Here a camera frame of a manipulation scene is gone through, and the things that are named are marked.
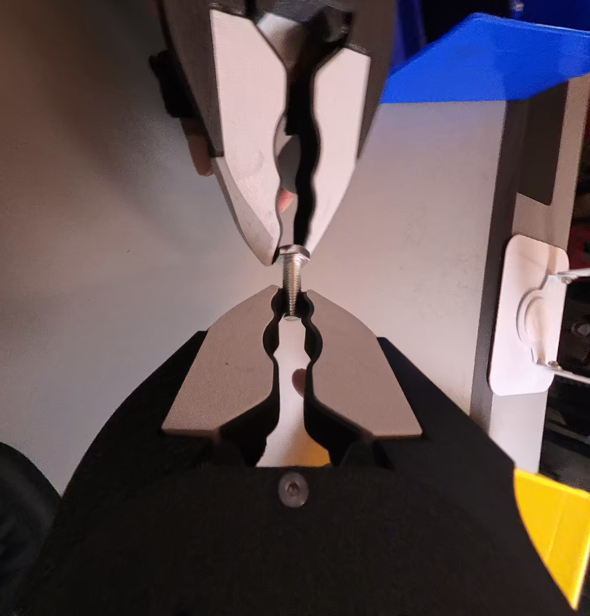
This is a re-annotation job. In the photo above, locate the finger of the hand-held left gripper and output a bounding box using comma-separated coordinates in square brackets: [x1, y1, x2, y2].
[209, 11, 289, 267]
[284, 48, 372, 257]

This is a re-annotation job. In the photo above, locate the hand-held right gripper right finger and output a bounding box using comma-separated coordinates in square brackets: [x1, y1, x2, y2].
[302, 288, 424, 466]

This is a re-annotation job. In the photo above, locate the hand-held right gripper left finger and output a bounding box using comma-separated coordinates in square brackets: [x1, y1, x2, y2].
[161, 285, 282, 465]

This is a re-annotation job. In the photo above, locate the silver flange bolt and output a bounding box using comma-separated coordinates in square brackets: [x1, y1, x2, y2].
[277, 244, 309, 322]

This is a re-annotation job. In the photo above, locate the blue plastic bin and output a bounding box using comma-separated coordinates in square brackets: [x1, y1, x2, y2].
[379, 12, 590, 105]

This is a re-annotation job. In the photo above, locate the person's left hand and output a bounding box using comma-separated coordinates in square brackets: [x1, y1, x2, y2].
[189, 135, 296, 215]

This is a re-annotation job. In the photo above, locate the yellow plastic bin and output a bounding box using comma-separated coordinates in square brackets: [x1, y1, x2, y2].
[514, 469, 590, 609]

